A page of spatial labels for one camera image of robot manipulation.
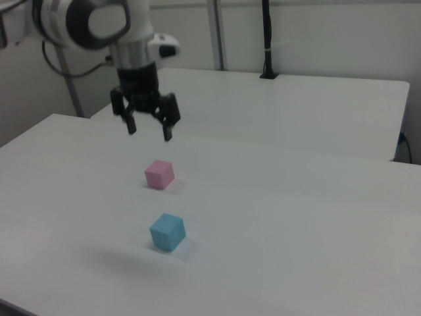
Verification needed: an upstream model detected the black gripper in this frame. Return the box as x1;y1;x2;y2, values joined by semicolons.
110;62;183;143

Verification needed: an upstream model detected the blue cube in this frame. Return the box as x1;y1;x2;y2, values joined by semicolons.
149;212;187;253

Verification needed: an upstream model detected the pink cube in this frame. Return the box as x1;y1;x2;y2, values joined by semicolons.
143;159;175;191

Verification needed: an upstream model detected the grey partition post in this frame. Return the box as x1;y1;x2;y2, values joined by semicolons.
56;41;84;119
206;0;228;71

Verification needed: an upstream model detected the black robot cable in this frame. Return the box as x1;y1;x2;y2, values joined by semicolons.
41;39;114;80

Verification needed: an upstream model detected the black camera pole with base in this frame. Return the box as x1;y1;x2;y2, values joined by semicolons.
259;0;280;80

